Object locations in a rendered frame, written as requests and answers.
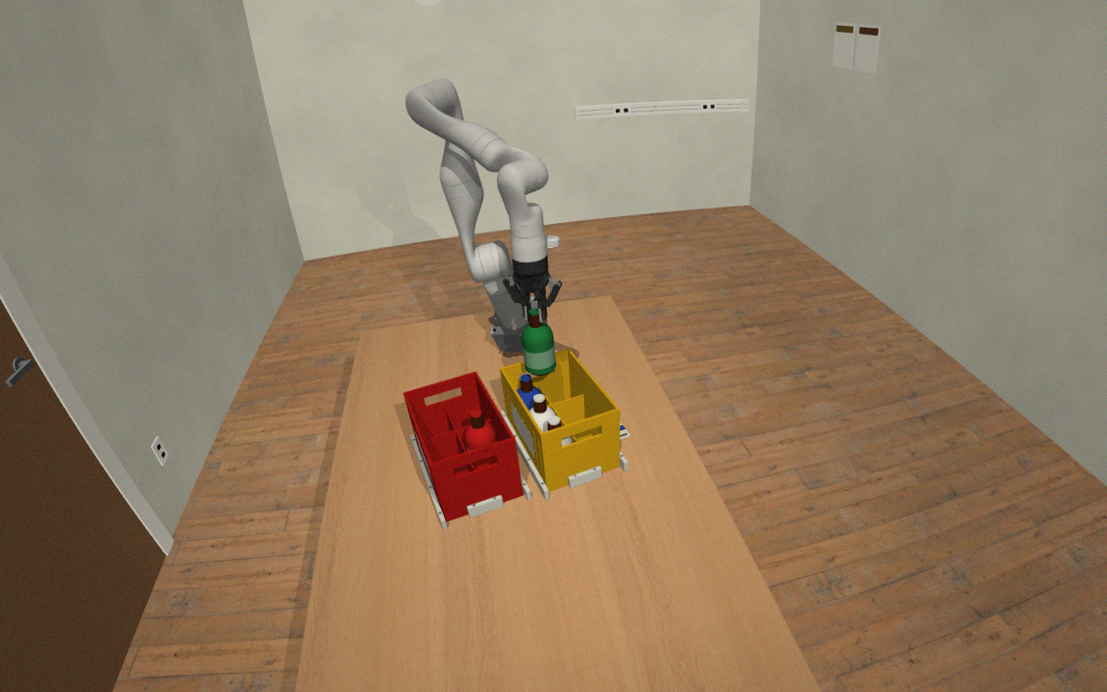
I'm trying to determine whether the white bottle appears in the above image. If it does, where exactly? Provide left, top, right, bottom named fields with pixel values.
left=545, top=416, right=573, bottom=446

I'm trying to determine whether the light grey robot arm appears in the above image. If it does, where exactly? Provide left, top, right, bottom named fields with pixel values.
left=406, top=79, right=560, bottom=329

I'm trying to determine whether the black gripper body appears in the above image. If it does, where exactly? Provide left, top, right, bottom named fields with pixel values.
left=513, top=254, right=551, bottom=295

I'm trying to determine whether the red crate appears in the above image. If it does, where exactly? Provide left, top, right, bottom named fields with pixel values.
left=406, top=379, right=524, bottom=521

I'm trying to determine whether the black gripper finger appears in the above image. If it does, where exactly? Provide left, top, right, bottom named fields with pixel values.
left=503, top=276, right=531, bottom=321
left=531, top=276, right=562, bottom=323

